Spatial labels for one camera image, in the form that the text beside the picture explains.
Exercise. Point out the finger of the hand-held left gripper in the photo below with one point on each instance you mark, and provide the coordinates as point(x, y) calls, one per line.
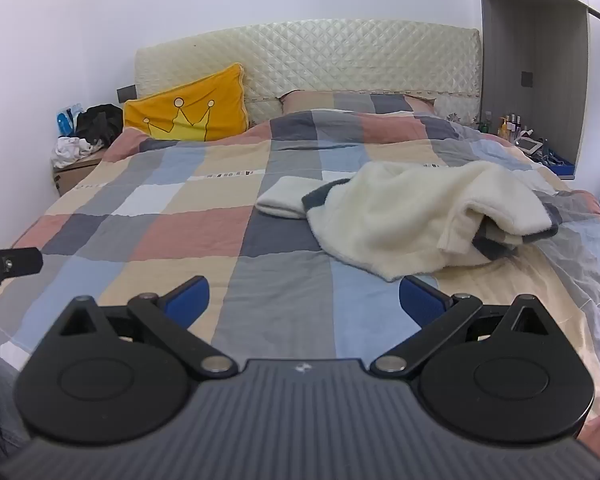
point(15, 262)

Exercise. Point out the checkered pillow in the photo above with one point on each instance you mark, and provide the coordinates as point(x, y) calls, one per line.
point(355, 100)

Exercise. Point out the white sweater with dark stripes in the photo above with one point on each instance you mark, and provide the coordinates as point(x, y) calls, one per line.
point(395, 215)

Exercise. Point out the dark wall switch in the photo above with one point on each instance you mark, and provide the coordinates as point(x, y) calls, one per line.
point(527, 78)

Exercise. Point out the grey wardrobe with niche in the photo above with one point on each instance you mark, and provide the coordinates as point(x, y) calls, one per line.
point(510, 35)

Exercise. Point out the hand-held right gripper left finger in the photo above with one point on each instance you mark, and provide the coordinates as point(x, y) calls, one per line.
point(187, 300)

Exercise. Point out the cream quilted headboard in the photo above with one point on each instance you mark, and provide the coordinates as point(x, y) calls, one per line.
point(330, 55)

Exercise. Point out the checkered patchwork quilt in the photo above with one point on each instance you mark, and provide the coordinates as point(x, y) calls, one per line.
point(180, 240)

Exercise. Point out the blue packet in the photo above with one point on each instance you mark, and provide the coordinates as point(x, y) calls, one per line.
point(64, 121)

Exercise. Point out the black cloth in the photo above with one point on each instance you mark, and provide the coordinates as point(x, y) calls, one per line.
point(97, 122)

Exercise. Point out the white crumpled cloth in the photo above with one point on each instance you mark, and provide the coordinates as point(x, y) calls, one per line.
point(72, 149)

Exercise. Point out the small white screen device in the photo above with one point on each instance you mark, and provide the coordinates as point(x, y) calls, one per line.
point(529, 144)

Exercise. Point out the yellow crown print pillow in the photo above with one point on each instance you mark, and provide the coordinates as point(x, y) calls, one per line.
point(220, 95)

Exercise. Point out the brown nightstand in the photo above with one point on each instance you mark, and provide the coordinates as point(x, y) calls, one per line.
point(72, 175)

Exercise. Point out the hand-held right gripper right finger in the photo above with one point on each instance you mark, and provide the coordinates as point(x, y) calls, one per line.
point(420, 300)

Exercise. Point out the row of cosmetic bottles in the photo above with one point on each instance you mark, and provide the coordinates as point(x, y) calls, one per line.
point(505, 127)

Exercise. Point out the white floral pillow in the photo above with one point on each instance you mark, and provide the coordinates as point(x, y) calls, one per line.
point(455, 112)

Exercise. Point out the blue tray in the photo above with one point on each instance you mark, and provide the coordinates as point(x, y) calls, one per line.
point(560, 165)

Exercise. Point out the dark wall outlet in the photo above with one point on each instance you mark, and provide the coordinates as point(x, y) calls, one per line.
point(126, 93)

